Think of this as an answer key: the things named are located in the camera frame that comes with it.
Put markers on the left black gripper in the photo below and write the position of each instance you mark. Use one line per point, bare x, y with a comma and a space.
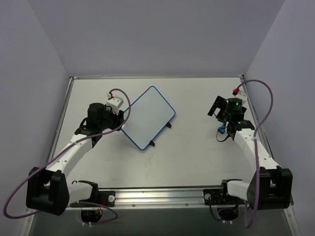
120, 118

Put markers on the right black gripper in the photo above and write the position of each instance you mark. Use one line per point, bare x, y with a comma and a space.
217, 108

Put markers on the blue bone-shaped eraser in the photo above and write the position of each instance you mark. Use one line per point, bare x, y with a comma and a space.
221, 129

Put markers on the blue framed whiteboard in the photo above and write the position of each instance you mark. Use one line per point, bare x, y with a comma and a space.
147, 117

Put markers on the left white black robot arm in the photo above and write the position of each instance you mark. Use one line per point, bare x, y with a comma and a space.
47, 188

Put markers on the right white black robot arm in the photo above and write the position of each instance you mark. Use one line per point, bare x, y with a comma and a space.
270, 186

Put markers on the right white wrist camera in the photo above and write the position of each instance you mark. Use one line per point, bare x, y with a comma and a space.
239, 94

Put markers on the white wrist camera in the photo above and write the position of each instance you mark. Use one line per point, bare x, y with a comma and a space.
239, 94
114, 103

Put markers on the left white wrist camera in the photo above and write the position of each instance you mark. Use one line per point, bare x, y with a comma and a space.
114, 103

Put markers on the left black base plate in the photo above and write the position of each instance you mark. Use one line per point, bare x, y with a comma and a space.
105, 198

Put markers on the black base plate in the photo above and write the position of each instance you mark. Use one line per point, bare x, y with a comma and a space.
105, 198
215, 197

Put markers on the aluminium front rail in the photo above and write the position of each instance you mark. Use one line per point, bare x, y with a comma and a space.
155, 196

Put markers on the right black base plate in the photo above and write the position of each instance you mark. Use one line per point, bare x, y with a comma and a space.
215, 197

